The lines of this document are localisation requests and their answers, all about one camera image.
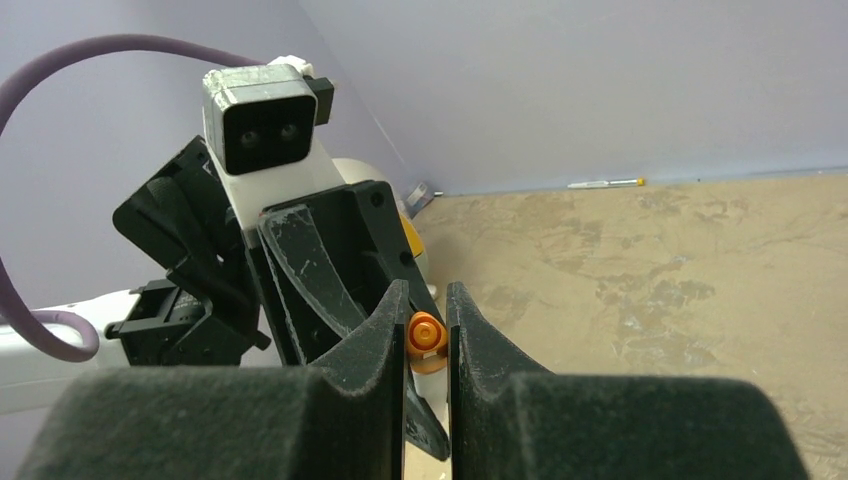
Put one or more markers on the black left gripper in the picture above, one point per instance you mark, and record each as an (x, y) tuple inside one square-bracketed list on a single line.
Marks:
[(311, 271)]

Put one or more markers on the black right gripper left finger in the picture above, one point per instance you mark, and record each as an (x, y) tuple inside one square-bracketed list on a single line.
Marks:
[(340, 417)]

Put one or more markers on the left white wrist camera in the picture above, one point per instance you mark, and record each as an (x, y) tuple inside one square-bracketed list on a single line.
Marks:
[(259, 127)]

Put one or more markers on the orange pen cap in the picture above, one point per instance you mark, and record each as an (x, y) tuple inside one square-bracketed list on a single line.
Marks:
[(426, 337)]

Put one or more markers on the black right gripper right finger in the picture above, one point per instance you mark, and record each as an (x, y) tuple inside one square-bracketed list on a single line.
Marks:
[(512, 418)]

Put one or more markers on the white pen orange tip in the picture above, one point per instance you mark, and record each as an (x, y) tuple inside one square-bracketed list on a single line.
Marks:
[(604, 184)]

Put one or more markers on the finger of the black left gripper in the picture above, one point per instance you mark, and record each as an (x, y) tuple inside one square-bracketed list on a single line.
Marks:
[(439, 448)]

